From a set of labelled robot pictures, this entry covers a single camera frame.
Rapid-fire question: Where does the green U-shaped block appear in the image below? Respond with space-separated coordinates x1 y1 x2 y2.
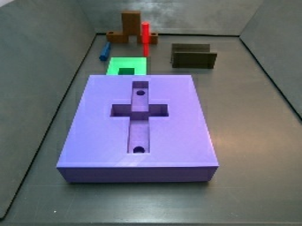
106 56 147 75

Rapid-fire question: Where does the black angle fixture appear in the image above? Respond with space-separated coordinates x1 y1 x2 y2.
171 43 217 69

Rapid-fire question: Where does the brown T-shaped block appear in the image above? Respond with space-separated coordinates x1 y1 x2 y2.
106 11 159 45

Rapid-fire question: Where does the blue peg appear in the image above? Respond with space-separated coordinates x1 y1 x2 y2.
99 41 111 61

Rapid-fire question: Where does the red peg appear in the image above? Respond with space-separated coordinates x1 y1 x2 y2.
142 21 150 57

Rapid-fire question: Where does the purple board with cross slot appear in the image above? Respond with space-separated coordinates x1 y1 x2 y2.
56 75 218 183

